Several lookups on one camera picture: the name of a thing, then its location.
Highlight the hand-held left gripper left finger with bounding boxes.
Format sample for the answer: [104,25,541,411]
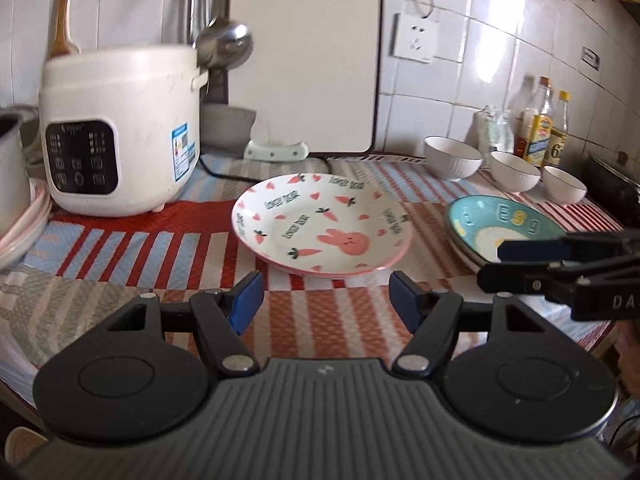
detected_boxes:
[105,270,265,377]

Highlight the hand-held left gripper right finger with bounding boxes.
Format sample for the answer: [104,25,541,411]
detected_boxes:
[388,270,547,379]

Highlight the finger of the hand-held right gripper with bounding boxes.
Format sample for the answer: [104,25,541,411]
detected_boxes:
[497,227,640,264]
[476,259,583,307]

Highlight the teal egg print plate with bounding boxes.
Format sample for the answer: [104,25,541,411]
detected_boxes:
[445,195,569,266]

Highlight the white ribbed bowl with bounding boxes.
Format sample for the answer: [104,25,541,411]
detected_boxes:
[489,151,542,194]
[423,136,483,182]
[542,165,588,206]

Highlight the rabbit and carrot print plate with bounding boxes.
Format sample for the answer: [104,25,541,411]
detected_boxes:
[231,172,415,277]

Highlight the striped tablecloth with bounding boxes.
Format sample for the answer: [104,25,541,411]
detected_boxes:
[0,152,626,401]

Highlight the yellow cap glass bottle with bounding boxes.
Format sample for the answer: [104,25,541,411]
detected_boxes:
[547,91,572,168]

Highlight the yellow label oil bottle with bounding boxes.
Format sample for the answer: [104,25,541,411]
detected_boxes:
[522,76,556,168]

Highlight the white seasoning bag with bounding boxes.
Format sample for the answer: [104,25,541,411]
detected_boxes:
[472,105,516,161]

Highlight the clear plastic bottle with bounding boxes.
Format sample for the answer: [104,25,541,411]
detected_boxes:
[510,76,538,156]

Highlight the white cutting board holder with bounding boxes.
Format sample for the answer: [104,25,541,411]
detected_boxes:
[244,139,310,161]

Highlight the white rice cooker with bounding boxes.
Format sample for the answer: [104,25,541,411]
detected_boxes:
[39,45,210,218]

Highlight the white cutting board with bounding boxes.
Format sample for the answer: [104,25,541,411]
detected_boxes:
[226,0,385,155]

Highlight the steel ladle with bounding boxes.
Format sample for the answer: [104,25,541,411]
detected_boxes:
[187,0,254,70]

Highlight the beige round basket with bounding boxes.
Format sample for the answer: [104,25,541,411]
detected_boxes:
[5,425,48,468]

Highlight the metal pot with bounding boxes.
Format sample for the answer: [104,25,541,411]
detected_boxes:
[0,105,41,233]

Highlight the wooden spatula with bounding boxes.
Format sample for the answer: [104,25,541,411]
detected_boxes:
[50,0,81,58]

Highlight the black power cord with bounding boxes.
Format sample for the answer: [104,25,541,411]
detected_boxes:
[199,155,281,182]

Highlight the white wall socket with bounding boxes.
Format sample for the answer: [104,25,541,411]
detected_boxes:
[390,12,441,64]

